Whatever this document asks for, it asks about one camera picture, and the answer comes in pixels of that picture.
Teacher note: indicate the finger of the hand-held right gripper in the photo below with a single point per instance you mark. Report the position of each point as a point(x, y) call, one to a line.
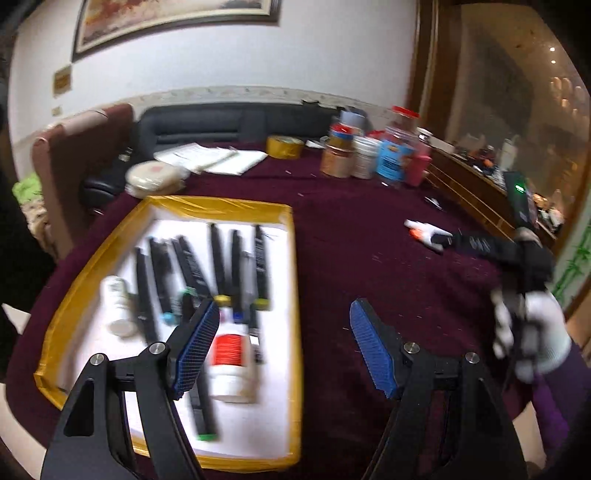
point(475, 245)

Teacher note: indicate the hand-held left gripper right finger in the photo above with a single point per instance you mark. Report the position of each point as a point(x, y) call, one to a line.
point(371, 350)

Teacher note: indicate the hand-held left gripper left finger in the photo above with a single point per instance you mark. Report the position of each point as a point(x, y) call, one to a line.
point(196, 350)

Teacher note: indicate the white bottle with red label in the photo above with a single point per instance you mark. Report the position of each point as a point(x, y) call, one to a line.
point(231, 369)

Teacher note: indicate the white tube with orange band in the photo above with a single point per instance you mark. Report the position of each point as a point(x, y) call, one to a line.
point(427, 230)

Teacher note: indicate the green-capped black marker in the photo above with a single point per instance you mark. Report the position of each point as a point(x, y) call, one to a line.
point(205, 415)

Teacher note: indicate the row of black markers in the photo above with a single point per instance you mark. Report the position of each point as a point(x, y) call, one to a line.
point(161, 272)

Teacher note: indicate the plain white bottle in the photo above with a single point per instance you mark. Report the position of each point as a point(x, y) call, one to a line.
point(117, 300)

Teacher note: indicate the yellow tray with white inside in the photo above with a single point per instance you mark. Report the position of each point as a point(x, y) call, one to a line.
point(221, 208)

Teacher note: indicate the person's right forearm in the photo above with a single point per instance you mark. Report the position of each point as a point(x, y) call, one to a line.
point(554, 410)

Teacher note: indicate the person's right hand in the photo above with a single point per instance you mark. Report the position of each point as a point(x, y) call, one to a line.
point(549, 332)

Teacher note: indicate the wooden sideboard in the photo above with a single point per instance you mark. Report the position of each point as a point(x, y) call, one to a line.
point(471, 189)

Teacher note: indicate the pink bottle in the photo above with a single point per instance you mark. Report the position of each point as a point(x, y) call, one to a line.
point(418, 168)

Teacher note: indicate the clear jar with blue label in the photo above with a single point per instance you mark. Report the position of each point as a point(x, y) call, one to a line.
point(397, 147)

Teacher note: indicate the white plastic container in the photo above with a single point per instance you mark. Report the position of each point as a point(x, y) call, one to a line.
point(366, 159)

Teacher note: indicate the brown-labelled container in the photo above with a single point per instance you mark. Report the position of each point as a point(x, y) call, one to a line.
point(337, 161)

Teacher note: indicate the wood-framed mirror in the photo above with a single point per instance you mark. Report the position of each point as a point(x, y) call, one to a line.
point(498, 83)

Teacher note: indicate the jar with red blue lid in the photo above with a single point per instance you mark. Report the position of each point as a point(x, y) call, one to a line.
point(344, 136)

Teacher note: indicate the round white wrapped pack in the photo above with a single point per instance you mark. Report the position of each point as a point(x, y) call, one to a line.
point(154, 177)

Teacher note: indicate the white papers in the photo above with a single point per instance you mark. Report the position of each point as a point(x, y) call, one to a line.
point(207, 157)

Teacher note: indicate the yellow tape roll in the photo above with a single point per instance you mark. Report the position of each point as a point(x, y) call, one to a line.
point(284, 147)

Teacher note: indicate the black sofa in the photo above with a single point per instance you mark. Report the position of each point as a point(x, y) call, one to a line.
point(221, 122)

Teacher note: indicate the green patterned cushion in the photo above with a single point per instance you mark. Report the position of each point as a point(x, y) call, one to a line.
point(27, 194)

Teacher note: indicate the brown chair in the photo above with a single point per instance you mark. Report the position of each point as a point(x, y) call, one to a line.
point(64, 157)

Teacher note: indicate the framed painting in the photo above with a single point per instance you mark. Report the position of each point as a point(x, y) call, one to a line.
point(171, 18)

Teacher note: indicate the green bamboo wall sticker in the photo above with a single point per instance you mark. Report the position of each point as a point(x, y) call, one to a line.
point(575, 263)

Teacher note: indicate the small wall outlet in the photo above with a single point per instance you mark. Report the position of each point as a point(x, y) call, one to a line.
point(56, 111)

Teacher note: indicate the small yellow wall plaque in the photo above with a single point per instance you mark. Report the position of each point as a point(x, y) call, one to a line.
point(62, 81)

